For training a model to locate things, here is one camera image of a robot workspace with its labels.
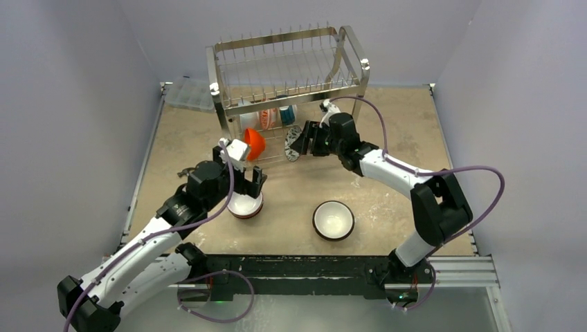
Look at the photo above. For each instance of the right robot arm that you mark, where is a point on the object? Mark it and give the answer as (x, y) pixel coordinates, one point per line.
(439, 206)

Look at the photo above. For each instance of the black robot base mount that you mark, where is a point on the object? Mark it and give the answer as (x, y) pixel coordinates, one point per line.
(371, 277)

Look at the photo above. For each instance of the solid orange bowl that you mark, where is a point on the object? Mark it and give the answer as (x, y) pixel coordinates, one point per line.
(256, 143)

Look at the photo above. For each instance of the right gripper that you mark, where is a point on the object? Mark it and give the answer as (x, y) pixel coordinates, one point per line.
(314, 140)

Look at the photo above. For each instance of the white bowl with dark rim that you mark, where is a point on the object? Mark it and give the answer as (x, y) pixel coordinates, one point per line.
(333, 221)

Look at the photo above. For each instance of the black hammer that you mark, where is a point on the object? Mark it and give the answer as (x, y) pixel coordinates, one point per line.
(185, 172)

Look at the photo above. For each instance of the stainless steel dish rack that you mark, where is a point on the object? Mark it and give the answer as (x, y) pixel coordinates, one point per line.
(299, 67)

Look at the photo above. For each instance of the clear plastic organizer box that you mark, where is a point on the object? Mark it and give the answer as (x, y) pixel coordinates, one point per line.
(191, 94)

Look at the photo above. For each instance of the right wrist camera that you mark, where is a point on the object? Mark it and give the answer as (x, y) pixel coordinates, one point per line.
(328, 109)

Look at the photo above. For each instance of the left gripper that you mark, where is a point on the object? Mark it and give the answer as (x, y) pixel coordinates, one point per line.
(246, 186)

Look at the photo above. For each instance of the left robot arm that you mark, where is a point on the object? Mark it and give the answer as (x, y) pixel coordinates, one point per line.
(158, 256)

